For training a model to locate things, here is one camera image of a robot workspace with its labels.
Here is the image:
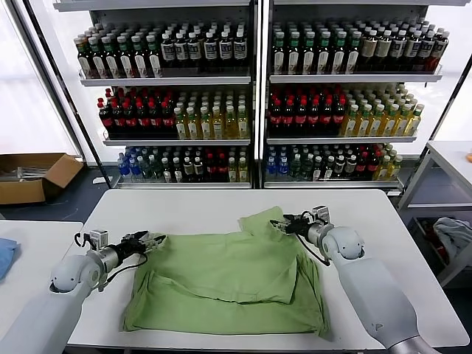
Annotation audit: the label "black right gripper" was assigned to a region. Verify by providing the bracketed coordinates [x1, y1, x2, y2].
[270, 211, 315, 237]

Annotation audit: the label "yellow tea bottle green label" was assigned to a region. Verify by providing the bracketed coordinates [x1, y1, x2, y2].
[199, 105, 213, 140]
[355, 104, 373, 137]
[237, 105, 251, 140]
[396, 103, 413, 136]
[368, 104, 386, 137]
[224, 105, 238, 140]
[187, 106, 201, 140]
[174, 106, 188, 140]
[407, 103, 426, 136]
[343, 104, 361, 137]
[212, 105, 225, 140]
[382, 104, 400, 137]

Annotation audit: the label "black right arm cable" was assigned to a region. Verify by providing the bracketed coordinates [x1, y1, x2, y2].
[296, 234, 331, 267]

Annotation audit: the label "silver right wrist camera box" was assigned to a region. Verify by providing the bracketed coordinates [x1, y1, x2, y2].
[311, 206, 330, 224]

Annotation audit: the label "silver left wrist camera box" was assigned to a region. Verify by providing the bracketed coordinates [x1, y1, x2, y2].
[88, 229, 110, 250]

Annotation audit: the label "dark bottle blue-white label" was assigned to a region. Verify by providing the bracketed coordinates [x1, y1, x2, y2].
[204, 31, 219, 68]
[418, 30, 438, 72]
[161, 32, 176, 68]
[187, 32, 203, 68]
[174, 32, 189, 68]
[234, 30, 249, 67]
[405, 29, 424, 72]
[219, 30, 235, 67]
[391, 29, 409, 72]

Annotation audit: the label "black slanted pole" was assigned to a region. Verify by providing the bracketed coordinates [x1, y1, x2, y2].
[403, 58, 472, 195]
[10, 0, 114, 187]

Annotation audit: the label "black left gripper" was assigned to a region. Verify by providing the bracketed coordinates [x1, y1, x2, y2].
[117, 231, 167, 261]

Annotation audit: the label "light blue crumpled cloth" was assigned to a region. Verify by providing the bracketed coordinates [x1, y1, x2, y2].
[433, 216, 472, 261]

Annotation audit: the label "red drink bottle white cap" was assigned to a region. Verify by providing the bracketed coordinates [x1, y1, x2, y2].
[429, 31, 451, 73]

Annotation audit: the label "clear plastic packets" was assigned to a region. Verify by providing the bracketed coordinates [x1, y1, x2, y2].
[0, 165, 51, 182]

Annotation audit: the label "red-cap cola bottle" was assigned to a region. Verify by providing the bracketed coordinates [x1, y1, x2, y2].
[320, 97, 335, 136]
[111, 102, 126, 138]
[296, 97, 310, 136]
[136, 101, 151, 138]
[333, 97, 347, 136]
[124, 102, 138, 138]
[282, 98, 296, 136]
[98, 97, 115, 138]
[269, 99, 283, 136]
[149, 101, 163, 138]
[308, 97, 322, 136]
[162, 101, 176, 138]

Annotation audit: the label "blue folded cloth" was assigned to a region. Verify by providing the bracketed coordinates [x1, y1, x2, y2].
[0, 237, 20, 283]

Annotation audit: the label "red cloth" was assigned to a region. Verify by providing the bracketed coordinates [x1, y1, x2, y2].
[423, 220, 450, 266]

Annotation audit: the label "metal drinks shelf rack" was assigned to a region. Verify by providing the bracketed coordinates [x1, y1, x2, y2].
[53, 0, 259, 190]
[260, 0, 445, 191]

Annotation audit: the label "grey metal side table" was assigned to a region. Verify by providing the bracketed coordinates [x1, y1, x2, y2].
[396, 139, 472, 288]

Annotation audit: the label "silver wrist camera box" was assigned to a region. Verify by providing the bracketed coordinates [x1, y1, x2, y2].
[88, 229, 110, 250]
[311, 206, 330, 224]

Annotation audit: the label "dark bottle beige label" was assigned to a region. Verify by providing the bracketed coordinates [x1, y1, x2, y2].
[363, 29, 380, 72]
[375, 29, 394, 72]

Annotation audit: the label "green polo shirt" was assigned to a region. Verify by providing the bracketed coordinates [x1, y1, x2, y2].
[121, 206, 331, 339]

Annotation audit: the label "brown cardboard box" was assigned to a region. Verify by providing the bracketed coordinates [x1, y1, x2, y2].
[0, 152, 85, 205]

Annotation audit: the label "green-cap dark drink bottle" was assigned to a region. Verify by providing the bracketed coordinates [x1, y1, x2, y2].
[346, 31, 363, 74]
[317, 30, 333, 74]
[117, 34, 134, 78]
[131, 33, 148, 78]
[333, 30, 349, 74]
[273, 31, 288, 74]
[302, 31, 318, 74]
[76, 35, 93, 79]
[89, 35, 107, 79]
[102, 35, 121, 79]
[288, 31, 302, 74]
[146, 33, 163, 77]

